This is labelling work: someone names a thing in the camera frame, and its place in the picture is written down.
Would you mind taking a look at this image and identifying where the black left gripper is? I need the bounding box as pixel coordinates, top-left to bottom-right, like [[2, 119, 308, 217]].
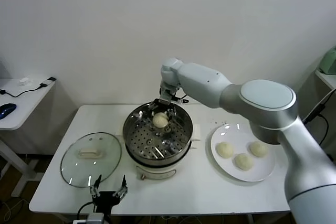
[[89, 174, 129, 216]]

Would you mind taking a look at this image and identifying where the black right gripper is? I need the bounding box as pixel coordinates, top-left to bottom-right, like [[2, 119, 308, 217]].
[[148, 98, 178, 125]]

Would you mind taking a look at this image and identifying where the white steamed baozi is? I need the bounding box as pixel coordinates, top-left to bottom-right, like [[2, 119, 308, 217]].
[[215, 142, 234, 160], [152, 112, 169, 128], [233, 153, 255, 171], [248, 141, 269, 158]]

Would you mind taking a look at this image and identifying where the glass pot lid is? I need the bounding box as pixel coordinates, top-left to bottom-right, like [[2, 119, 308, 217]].
[[60, 132, 123, 188]]

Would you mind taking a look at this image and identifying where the stainless steel steamer basket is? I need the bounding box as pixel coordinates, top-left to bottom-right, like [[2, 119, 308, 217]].
[[122, 102, 194, 162]]

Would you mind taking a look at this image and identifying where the steel steamer pot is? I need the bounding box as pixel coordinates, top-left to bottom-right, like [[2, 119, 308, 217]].
[[115, 120, 202, 182]]

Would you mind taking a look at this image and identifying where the white round plate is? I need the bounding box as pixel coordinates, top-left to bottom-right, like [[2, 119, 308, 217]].
[[209, 123, 277, 183]]

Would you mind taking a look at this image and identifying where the white side desk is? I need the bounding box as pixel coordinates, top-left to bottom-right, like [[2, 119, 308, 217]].
[[0, 77, 57, 199]]

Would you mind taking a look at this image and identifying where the silver black adapter device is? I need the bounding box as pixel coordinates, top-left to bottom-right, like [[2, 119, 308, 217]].
[[41, 77, 57, 87]]

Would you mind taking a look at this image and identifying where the blue computer mouse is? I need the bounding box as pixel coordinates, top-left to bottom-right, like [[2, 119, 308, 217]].
[[0, 103, 18, 120]]

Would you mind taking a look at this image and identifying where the small white desk object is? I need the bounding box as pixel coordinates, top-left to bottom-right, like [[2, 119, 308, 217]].
[[18, 77, 35, 86]]

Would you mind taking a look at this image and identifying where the white side table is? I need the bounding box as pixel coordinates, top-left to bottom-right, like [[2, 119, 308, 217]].
[[314, 69, 336, 90]]

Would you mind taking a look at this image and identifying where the pale green appliance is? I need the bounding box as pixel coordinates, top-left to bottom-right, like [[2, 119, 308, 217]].
[[318, 46, 336, 76]]

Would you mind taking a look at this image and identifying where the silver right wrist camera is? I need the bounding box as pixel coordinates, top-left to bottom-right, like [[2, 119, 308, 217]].
[[159, 81, 182, 102]]

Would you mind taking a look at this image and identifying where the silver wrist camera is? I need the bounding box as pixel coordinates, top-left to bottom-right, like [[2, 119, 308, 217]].
[[76, 212, 106, 224], [159, 81, 182, 102]]

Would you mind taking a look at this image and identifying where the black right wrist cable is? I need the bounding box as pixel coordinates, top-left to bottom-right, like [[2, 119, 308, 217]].
[[173, 91, 190, 104]]

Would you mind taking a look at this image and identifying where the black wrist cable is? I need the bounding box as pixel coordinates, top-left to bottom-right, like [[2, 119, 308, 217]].
[[173, 91, 190, 104], [77, 201, 95, 218]]

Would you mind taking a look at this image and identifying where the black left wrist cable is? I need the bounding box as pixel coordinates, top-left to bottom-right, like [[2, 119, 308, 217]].
[[77, 201, 95, 218]]

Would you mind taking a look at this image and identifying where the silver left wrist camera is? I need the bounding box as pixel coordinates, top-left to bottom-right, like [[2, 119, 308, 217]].
[[76, 212, 106, 224]]

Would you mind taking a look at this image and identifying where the thin black desk cable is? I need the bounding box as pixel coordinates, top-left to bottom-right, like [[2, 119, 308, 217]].
[[0, 83, 49, 99]]

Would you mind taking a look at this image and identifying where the black adapter cable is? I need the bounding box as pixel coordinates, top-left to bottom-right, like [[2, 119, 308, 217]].
[[299, 103, 330, 156]]

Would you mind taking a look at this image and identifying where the white hanging cable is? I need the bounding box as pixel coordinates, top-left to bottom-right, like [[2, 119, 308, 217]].
[[299, 87, 336, 125]]

